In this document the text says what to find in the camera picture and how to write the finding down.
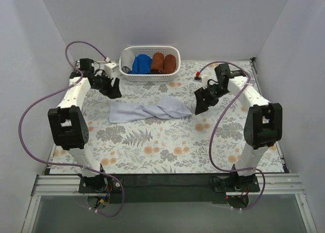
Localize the light blue towel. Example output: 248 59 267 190
109 95 192 123

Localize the grey panda towel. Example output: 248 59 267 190
120 49 136 73

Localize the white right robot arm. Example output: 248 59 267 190
194 61 282 193

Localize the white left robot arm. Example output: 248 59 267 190
48 58 122 192

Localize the blue rolled towel left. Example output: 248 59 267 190
127 66 138 75

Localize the blue rolled towel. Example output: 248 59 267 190
133 54 152 75
127 66 138 75

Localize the floral patterned table mat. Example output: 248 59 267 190
49 61 286 175

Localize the blue rolled towel right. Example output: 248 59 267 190
133 54 152 75

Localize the brown rolled towel left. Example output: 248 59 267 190
150 52 165 74

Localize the brown rolled towel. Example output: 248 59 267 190
150 52 165 74
163 54 176 74

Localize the brown rolled towel right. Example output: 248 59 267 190
163 54 176 74

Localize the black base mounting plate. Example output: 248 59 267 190
78 173 261 204

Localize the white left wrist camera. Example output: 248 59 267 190
104 57 118 78

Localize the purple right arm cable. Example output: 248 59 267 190
195 61 267 211

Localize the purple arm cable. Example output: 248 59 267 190
19 41 125 217
195 61 267 211

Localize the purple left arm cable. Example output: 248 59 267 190
19 41 125 217

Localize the aluminium frame rail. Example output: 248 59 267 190
22 173 317 232

